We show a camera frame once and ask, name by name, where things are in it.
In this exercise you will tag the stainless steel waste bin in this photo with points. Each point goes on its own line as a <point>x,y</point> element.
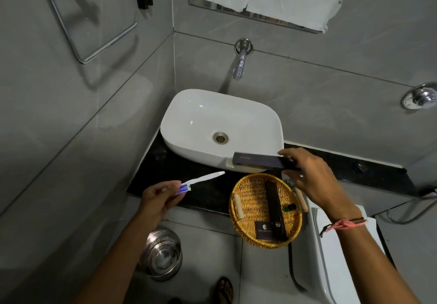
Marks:
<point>161,256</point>

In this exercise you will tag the person's left forearm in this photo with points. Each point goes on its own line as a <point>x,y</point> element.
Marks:
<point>119,262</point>

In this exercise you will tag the white toilet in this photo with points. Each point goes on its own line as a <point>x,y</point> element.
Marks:
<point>338,266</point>

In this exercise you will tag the black sandal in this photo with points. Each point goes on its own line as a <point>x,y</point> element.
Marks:
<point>225,290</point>

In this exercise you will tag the person's right thumb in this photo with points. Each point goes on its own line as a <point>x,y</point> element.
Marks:
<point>295,179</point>

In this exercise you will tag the chrome sink drain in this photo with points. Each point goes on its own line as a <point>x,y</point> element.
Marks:
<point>220,138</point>

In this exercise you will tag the person's right forearm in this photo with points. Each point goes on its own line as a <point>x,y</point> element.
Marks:
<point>368,262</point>

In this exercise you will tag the round wicker basket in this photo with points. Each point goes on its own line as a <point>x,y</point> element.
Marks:
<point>251,199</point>

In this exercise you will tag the small black counter object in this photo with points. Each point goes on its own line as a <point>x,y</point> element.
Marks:
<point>361,167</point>

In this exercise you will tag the long dark cardboard box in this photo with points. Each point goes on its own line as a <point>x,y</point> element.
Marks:
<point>276,211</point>
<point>256,160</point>

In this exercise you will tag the chrome wall faucet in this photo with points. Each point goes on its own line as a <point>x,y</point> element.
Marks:
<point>241,58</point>

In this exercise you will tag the person's right hand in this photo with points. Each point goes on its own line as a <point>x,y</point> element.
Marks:
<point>317,184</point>

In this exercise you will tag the person's left thumb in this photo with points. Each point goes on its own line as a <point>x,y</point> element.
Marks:
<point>170,185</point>

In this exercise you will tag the white toothbrush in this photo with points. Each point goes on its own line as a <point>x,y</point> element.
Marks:
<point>205,178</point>

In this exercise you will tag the person's left hand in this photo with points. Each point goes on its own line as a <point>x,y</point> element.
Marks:
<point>155,201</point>

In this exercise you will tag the chrome towel rail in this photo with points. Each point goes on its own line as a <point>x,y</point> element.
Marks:
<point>71,44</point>

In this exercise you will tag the small dark cardboard box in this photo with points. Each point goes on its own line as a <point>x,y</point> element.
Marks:
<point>263,232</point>

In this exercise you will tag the white ceramic sink basin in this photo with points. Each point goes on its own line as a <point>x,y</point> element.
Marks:
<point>205,116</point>

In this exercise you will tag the wall mirror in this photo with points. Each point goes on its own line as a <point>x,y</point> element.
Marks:
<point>259,16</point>

